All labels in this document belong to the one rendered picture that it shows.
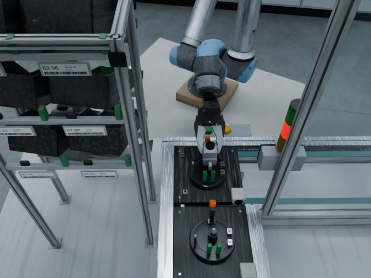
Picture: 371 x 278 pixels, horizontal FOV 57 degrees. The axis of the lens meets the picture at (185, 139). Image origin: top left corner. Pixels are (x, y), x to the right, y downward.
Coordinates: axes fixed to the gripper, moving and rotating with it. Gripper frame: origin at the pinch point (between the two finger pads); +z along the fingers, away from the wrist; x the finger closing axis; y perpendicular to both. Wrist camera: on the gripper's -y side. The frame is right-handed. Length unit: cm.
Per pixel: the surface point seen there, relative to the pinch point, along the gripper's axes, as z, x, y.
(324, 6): -162, -147, 241
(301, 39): -121, -116, 228
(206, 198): 16.4, 1.2, 5.3
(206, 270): 35.7, 2.5, -9.0
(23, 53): -14, 36, -54
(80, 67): -12, 27, -53
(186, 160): 3.4, 7.3, 14.9
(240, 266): 34.3, -7.2, -10.1
